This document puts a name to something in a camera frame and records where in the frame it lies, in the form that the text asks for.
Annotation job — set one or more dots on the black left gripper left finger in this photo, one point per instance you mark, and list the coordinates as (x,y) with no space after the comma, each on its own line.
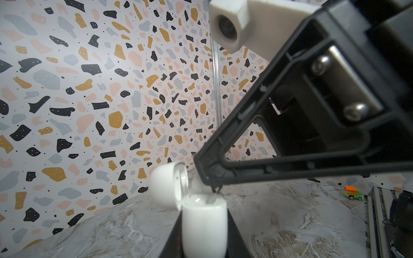
(173,247)

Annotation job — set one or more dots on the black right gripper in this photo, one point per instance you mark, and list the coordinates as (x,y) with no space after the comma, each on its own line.
(341,87)

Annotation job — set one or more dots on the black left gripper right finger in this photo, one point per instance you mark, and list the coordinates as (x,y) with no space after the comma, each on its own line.
(236,246)

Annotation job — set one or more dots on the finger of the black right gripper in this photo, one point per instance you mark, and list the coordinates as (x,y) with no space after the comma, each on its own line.
(216,171)

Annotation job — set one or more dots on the white earbud charging case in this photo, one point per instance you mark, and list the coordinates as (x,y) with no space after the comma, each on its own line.
(204,211)

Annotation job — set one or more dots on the orange green toy truck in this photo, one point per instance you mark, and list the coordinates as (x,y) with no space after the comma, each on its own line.
(353,193)

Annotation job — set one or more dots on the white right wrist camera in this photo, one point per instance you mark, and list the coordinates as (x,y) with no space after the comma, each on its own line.
(262,26)

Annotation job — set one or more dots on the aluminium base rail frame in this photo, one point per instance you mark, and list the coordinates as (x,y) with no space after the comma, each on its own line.
(380,233)

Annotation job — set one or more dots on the aluminium corner post right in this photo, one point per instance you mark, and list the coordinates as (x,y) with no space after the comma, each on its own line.
(216,82)

